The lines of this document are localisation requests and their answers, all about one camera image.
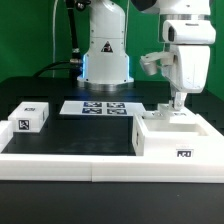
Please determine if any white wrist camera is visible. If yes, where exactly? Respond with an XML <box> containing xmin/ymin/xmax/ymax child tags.
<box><xmin>140</xmin><ymin>51</ymin><xmax>174</xmax><ymax>76</ymax></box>

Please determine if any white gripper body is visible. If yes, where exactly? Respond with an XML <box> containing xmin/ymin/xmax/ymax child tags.
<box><xmin>162</xmin><ymin>19</ymin><xmax>216</xmax><ymax>93</ymax></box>

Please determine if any white cabinet top block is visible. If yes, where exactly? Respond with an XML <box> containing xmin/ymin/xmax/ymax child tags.
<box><xmin>8</xmin><ymin>102</ymin><xmax>49</xmax><ymax>133</ymax></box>

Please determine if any white cabinet body box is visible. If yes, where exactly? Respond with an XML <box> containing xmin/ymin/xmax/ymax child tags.
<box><xmin>132</xmin><ymin>114</ymin><xmax>224</xmax><ymax>159</ymax></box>

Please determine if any white thin cable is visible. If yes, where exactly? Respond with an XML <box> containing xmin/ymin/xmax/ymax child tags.
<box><xmin>51</xmin><ymin>0</ymin><xmax>60</xmax><ymax>79</ymax></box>

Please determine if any black cable bundle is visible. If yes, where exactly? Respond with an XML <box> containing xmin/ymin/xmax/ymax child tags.
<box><xmin>32</xmin><ymin>0</ymin><xmax>84</xmax><ymax>79</ymax></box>

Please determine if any white front fence bar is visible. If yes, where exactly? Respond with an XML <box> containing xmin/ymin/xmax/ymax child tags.
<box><xmin>0</xmin><ymin>154</ymin><xmax>224</xmax><ymax>183</ymax></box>

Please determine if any white left fence bar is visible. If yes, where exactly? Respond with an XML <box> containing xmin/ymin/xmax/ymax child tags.
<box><xmin>0</xmin><ymin>121</ymin><xmax>13</xmax><ymax>153</ymax></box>

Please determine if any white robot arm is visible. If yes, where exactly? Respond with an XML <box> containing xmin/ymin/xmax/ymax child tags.
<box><xmin>77</xmin><ymin>0</ymin><xmax>216</xmax><ymax>110</ymax></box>

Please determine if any white marker sheet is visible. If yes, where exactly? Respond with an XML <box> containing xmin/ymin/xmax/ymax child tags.
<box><xmin>60</xmin><ymin>101</ymin><xmax>145</xmax><ymax>116</ymax></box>

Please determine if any white cabinet door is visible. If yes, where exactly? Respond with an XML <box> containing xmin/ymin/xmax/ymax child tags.
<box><xmin>143</xmin><ymin>111</ymin><xmax>163</xmax><ymax>119</ymax></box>
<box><xmin>157</xmin><ymin>104</ymin><xmax>195</xmax><ymax>122</ymax></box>

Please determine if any white fence bar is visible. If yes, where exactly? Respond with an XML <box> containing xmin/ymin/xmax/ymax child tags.
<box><xmin>0</xmin><ymin>121</ymin><xmax>13</xmax><ymax>153</ymax></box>
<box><xmin>0</xmin><ymin>154</ymin><xmax>224</xmax><ymax>183</ymax></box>

